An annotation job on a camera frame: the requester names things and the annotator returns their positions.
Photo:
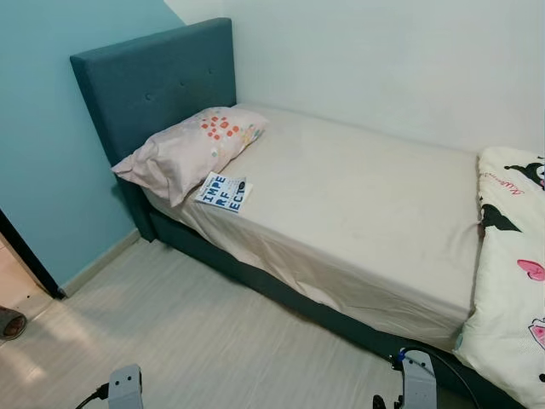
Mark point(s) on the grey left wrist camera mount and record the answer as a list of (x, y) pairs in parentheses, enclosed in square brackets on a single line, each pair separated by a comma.
[(126, 388)]

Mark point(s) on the dark teal upholstered headboard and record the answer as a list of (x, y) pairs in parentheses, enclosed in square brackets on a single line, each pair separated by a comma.
[(153, 77)]

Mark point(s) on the pink pillow with dot print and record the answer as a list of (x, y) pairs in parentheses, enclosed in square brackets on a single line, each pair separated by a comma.
[(179, 153)]

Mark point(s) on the brown slipper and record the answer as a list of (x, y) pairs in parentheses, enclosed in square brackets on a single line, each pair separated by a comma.
[(10, 324)]

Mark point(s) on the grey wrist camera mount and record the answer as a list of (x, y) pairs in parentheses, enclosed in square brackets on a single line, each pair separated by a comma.
[(126, 388), (419, 383)]

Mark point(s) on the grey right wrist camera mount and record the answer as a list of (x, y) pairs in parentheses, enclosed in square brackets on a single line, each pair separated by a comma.
[(419, 383)]

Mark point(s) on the white book with blue letters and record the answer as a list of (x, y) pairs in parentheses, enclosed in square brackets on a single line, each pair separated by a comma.
[(224, 192)]

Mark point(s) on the black door frame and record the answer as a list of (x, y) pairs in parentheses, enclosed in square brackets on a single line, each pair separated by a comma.
[(34, 261)]

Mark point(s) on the cream cartoon print quilt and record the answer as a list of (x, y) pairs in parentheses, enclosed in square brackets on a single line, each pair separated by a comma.
[(511, 281)]

